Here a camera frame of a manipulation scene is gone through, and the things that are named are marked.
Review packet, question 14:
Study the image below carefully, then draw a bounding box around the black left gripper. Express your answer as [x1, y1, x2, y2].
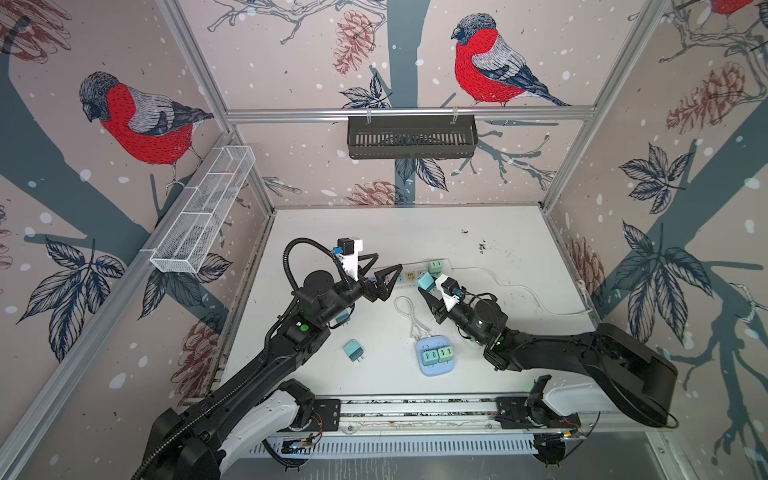
[318, 251, 400, 326]

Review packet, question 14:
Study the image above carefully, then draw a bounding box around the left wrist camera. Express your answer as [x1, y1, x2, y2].
[333, 237, 363, 281]

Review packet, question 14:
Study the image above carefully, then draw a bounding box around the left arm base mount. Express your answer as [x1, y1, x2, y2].
[285, 399, 341, 432]

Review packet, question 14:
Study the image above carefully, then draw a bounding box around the blue square socket hub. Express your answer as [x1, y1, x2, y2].
[416, 336, 456, 377]

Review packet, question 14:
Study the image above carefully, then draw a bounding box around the white wire mesh shelf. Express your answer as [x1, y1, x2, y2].
[150, 145, 255, 274]

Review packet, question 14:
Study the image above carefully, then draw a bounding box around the black hanging wire basket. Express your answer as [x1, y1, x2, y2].
[347, 115, 478, 160]

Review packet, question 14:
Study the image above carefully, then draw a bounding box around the white multicolour power strip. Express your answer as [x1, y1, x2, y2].
[395, 259, 453, 289]

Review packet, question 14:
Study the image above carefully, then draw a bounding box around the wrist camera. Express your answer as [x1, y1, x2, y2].
[333, 237, 363, 281]
[435, 274, 464, 311]

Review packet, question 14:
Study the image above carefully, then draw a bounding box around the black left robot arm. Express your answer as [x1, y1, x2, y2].
[133, 238, 403, 479]

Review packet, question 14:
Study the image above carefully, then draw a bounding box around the white power strip cable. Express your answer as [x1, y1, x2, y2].
[449, 265, 592, 318]

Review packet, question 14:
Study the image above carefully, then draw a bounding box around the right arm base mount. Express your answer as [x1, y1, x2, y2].
[494, 396, 581, 430]

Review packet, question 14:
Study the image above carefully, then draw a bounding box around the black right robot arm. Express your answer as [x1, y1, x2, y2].
[419, 289, 677, 428]

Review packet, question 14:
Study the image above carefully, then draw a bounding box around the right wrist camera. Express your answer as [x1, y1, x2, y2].
[435, 274, 464, 311]

